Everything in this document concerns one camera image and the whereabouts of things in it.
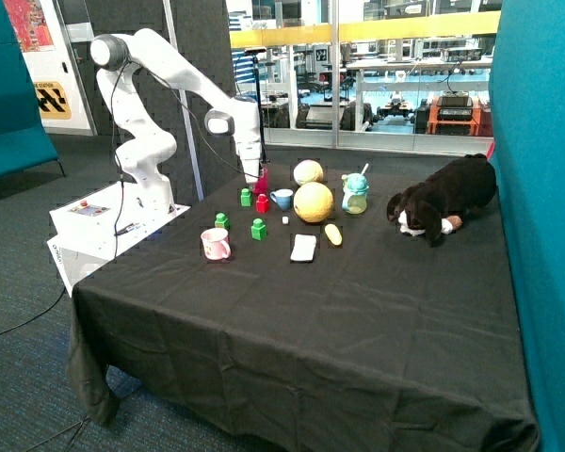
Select green block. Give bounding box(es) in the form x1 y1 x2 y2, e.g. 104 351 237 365
250 218 267 241
239 187 252 207
214 212 230 230

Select pink mug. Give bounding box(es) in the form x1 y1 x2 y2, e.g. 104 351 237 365
201 227 232 261

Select magenta plastic cup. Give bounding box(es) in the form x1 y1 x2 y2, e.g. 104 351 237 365
252 167 268 195

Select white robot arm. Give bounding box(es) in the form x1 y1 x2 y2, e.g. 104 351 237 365
90 28 263 213

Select blue cup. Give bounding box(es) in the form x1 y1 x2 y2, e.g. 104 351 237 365
270 188 294 211

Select yellow toy banana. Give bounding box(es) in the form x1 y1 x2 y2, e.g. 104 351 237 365
324 223 343 247

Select red block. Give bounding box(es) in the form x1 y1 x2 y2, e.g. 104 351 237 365
255 193 269 214

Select dark brown plush dog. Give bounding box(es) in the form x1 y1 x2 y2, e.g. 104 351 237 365
386 153 497 246

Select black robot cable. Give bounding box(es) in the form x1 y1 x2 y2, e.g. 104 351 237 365
107 56 253 258

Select large yellow textured ball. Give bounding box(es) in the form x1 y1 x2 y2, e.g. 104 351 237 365
294 182 333 223

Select teal partition wall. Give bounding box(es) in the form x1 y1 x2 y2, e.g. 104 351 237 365
490 1 565 451

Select white folded cloth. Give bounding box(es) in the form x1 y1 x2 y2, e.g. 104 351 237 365
290 234 317 263

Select teal sofa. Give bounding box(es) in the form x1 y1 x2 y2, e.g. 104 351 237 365
0 1 59 177

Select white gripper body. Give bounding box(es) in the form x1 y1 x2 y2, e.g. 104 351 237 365
237 141 262 184

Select green block front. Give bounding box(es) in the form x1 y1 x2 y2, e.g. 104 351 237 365
250 218 267 241

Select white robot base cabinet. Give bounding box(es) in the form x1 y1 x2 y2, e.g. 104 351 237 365
47 182 189 294

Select black tripod stand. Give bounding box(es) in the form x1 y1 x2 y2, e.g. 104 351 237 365
244 46 267 164

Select black tablecloth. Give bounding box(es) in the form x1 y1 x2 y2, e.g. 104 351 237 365
67 157 541 451

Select pale yellow small ball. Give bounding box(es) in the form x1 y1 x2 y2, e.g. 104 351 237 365
293 159 324 186

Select green sippy cup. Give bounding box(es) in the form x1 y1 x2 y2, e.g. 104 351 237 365
342 163 369 215

